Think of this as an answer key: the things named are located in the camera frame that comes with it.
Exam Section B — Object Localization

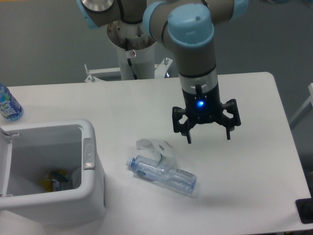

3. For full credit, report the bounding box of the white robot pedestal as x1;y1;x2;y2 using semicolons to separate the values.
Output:
107;20;155;80

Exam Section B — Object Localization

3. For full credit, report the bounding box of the white frame at right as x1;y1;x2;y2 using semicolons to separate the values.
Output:
289;83;313;130

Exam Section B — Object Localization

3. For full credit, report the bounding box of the blue labelled water bottle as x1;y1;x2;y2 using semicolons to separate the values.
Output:
0;84;23;121

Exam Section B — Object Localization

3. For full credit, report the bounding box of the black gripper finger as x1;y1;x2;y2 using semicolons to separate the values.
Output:
172;106;196;144
217;99;241;140

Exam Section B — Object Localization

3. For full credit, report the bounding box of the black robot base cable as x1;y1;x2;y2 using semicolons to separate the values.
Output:
124;38;139;80

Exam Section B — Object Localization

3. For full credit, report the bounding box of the black clamp at table edge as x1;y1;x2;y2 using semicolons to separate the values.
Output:
295;198;313;224

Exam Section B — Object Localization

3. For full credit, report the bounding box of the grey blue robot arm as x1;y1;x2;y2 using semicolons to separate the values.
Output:
77;0;249;137

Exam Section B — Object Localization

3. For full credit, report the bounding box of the white plastic bag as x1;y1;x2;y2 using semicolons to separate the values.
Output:
136;138;177;168

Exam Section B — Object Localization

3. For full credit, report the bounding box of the white pedestal base frame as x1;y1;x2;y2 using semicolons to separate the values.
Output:
84;57;178;83

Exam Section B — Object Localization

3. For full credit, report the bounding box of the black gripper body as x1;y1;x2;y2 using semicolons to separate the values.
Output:
182;85;222;124

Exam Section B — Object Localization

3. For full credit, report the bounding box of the white trash can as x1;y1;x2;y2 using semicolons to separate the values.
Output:
0;119;106;224

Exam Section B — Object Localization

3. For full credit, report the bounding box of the yellow blue trash wrapper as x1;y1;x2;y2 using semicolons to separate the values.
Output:
40;169;73;192

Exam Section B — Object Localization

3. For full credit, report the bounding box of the crushed clear plastic bottle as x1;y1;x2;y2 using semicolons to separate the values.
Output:
126;155;197;194

